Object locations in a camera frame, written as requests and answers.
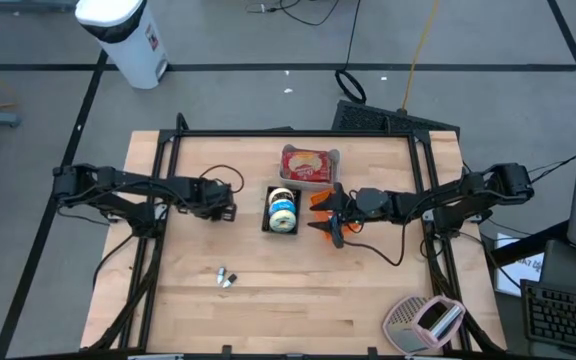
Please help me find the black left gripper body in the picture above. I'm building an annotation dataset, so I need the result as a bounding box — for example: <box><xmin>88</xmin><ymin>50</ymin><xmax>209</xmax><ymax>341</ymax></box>
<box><xmin>197</xmin><ymin>179</ymin><xmax>238</xmax><ymax>221</ymax></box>

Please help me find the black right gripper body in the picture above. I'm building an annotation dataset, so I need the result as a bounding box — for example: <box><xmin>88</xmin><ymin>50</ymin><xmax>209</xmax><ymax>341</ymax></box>
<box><xmin>330</xmin><ymin>184</ymin><xmax>394</xmax><ymax>249</ymax></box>

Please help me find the red snack package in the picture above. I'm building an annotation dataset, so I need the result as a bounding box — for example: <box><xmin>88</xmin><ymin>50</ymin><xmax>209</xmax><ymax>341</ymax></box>
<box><xmin>280</xmin><ymin>149</ymin><xmax>337</xmax><ymax>184</ymax></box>

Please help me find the blue frosted donut tape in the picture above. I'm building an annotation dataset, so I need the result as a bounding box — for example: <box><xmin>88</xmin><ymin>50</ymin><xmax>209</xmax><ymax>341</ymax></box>
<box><xmin>269</xmin><ymin>198</ymin><xmax>298</xmax><ymax>215</ymax></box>

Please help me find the black patterned tape ring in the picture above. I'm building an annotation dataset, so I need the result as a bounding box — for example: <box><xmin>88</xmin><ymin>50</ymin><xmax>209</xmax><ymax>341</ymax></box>
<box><xmin>268</xmin><ymin>186</ymin><xmax>297</xmax><ymax>202</ymax></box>

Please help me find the teal frosted donut tape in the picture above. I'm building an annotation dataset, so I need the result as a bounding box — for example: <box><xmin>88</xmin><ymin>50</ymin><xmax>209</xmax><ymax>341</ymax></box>
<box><xmin>269</xmin><ymin>209</ymin><xmax>298</xmax><ymax>234</ymax></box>

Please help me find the orange plastic basket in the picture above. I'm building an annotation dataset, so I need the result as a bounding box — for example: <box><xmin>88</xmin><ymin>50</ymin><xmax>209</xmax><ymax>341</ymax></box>
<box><xmin>309</xmin><ymin>188</ymin><xmax>362</xmax><ymax>242</ymax></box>

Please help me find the white plastic bin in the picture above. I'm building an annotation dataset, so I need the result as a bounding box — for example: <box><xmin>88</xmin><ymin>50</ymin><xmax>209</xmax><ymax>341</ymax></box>
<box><xmin>278</xmin><ymin>143</ymin><xmax>342</xmax><ymax>191</ymax></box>

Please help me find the black plastic basket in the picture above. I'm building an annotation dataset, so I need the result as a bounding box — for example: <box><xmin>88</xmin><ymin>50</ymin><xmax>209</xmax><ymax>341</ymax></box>
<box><xmin>261</xmin><ymin>185</ymin><xmax>303</xmax><ymax>236</ymax></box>

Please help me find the black perforated panel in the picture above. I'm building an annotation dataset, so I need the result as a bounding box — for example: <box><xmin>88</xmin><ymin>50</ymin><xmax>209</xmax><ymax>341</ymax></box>
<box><xmin>331</xmin><ymin>99</ymin><xmax>462</xmax><ymax>135</ymax></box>

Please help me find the pink mesh desk organizer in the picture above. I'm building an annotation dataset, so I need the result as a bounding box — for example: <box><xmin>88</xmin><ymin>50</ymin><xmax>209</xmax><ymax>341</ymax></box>
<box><xmin>381</xmin><ymin>294</ymin><xmax>468</xmax><ymax>355</ymax></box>

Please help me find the white paper sheet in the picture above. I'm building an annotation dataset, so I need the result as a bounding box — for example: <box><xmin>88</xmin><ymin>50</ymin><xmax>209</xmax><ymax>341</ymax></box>
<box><xmin>493</xmin><ymin>233</ymin><xmax>545</xmax><ymax>297</ymax></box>

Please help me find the white trash can black liner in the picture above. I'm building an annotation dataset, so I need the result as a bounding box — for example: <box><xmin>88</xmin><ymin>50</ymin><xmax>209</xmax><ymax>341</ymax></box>
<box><xmin>74</xmin><ymin>0</ymin><xmax>170</xmax><ymax>90</ymax></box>

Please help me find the black keyboard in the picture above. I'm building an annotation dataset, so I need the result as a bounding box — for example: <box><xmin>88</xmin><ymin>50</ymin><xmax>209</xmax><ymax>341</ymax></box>
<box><xmin>520</xmin><ymin>278</ymin><xmax>576</xmax><ymax>359</ymax></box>

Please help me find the black metal table frame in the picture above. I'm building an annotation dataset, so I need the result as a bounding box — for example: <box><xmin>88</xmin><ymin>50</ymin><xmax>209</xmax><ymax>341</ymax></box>
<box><xmin>87</xmin><ymin>112</ymin><xmax>507</xmax><ymax>359</ymax></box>

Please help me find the black hanging cable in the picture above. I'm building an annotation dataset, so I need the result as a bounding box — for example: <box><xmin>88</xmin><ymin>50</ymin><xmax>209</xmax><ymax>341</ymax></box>
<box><xmin>334</xmin><ymin>0</ymin><xmax>368</xmax><ymax>105</ymax></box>

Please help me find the yellow hanging cable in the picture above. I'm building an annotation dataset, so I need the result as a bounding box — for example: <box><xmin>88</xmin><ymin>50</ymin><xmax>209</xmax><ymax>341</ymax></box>
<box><xmin>400</xmin><ymin>0</ymin><xmax>442</xmax><ymax>112</ymax></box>

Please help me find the thin black cable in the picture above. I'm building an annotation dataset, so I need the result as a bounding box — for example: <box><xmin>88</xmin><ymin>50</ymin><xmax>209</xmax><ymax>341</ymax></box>
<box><xmin>245</xmin><ymin>0</ymin><xmax>342</xmax><ymax>27</ymax></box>

